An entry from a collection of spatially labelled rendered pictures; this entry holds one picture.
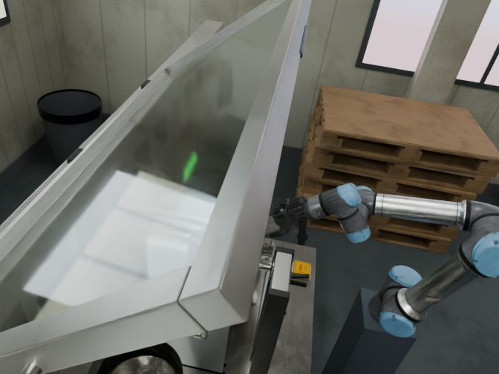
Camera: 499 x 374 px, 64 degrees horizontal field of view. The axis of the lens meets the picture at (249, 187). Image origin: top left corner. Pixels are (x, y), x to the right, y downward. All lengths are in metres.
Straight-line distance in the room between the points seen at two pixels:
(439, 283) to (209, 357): 0.75
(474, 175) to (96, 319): 3.07
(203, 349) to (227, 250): 1.13
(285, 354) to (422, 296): 0.50
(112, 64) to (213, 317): 4.01
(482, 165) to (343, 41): 1.49
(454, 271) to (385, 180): 1.83
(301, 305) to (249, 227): 1.40
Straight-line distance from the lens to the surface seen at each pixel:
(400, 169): 3.08
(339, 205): 1.25
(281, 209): 1.29
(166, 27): 3.89
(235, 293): 0.23
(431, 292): 1.41
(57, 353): 0.34
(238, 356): 1.49
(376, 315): 1.70
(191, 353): 1.40
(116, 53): 4.14
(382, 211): 1.39
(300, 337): 1.57
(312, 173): 3.06
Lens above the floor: 2.19
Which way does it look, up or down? 37 degrees down
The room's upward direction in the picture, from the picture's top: 9 degrees clockwise
